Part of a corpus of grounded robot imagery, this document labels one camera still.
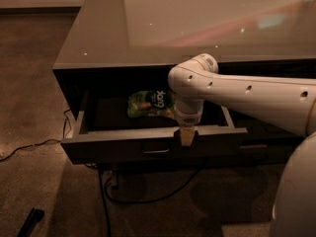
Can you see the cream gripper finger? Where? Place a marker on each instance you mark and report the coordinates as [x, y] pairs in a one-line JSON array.
[[186, 135]]

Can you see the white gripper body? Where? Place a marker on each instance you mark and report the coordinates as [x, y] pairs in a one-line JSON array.
[[189, 118]]

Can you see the grey drawer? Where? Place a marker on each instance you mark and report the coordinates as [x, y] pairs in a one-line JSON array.
[[103, 134], [270, 151]]

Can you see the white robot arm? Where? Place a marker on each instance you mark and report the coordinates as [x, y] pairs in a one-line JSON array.
[[287, 103]]

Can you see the grey drawer cabinet counter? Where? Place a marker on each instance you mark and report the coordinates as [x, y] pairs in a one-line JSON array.
[[118, 47]]

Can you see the green snack bag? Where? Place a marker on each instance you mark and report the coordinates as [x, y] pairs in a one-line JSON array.
[[158, 103]]

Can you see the black bar on floor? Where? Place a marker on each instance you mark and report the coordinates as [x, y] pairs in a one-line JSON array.
[[34, 217]]

